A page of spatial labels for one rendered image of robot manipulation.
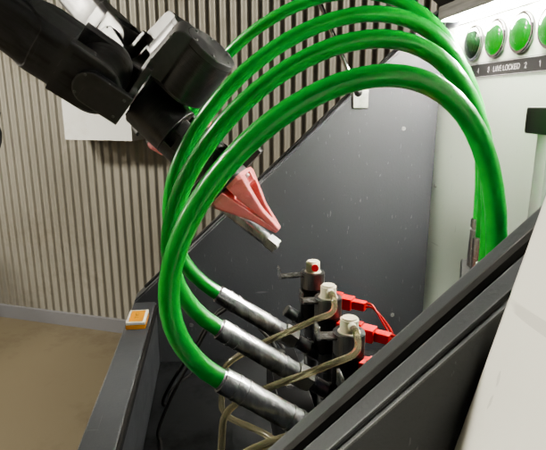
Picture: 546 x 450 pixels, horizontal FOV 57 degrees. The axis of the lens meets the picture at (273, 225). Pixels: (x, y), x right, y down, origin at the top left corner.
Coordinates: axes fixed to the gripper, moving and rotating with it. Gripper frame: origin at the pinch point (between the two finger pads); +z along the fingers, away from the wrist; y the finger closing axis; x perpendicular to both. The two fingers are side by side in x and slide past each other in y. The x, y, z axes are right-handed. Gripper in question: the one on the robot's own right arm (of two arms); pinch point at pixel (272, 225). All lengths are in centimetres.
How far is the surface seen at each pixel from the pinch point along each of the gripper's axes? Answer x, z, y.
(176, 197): -17.9, -7.9, 1.3
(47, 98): 205, -121, -93
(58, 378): 147, -12, -171
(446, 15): 31.5, -1.6, 34.4
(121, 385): -1.0, 0.6, -28.4
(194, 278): -10.0, -2.4, -6.4
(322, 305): -7.2, 8.7, -0.5
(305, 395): -4.8, 15.5, -10.2
